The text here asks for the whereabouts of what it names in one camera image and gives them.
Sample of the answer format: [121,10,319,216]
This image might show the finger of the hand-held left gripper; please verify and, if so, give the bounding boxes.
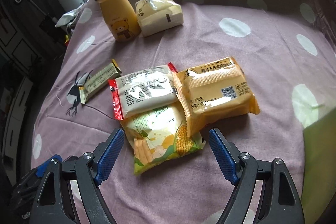
[16,154,63,188]

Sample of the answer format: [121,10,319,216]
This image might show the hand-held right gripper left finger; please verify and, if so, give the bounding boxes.
[30,128,125,224]

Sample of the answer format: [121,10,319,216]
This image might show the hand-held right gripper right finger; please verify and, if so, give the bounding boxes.
[209,128,305,224]

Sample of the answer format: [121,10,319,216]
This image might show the green corn print packet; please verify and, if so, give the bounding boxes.
[121,103,206,176]

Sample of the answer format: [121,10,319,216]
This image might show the white drawer unit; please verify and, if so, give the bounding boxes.
[5,77,33,159]

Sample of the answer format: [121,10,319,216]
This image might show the orange snack packet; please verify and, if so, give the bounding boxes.
[173,56,260,138]

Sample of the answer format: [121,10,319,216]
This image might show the white packet with red ends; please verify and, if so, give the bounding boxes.
[108,62,179,120]

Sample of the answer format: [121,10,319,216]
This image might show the small gold bar packet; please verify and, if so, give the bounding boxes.
[78,59,122,104]

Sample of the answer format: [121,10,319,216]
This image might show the green box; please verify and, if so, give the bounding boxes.
[301,109,336,216]

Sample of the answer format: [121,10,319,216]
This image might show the polka dot pink bedsheet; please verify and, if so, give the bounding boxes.
[30,1,336,224]

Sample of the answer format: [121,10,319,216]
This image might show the white cabinet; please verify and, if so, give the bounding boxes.
[0,4,40,64]

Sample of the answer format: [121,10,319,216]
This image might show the yellow bear print bottle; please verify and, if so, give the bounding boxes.
[79,0,141,42]

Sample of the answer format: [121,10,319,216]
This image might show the crumpled silver bag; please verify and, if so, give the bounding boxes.
[55,2,90,28]

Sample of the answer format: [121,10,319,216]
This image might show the cream tissue pack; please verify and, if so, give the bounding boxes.
[135,0,182,38]

